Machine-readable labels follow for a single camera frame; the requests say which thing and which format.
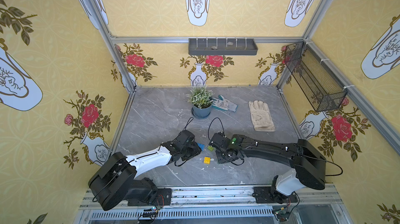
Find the yellow lego brick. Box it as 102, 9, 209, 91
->
204, 157, 211, 164

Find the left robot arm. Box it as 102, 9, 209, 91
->
88, 130, 202, 211

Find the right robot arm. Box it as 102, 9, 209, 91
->
209, 132, 327, 197

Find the grey plant pot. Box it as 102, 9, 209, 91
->
192, 105, 212, 119

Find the beige work glove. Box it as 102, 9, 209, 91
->
249, 100, 276, 132

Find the teal grey work glove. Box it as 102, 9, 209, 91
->
212, 95, 238, 112

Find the green artificial plant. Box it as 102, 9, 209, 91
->
187, 87, 214, 109

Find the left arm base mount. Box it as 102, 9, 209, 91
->
128, 188, 172, 206

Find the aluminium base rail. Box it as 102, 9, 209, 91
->
73, 183, 353, 224

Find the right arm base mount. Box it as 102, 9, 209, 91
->
252, 187, 299, 205

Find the grey wall shelf tray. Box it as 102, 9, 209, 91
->
188, 37, 258, 56

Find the black wire mesh basket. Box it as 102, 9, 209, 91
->
283, 42, 348, 112

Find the aluminium corner post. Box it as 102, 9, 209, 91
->
87, 0, 136, 93

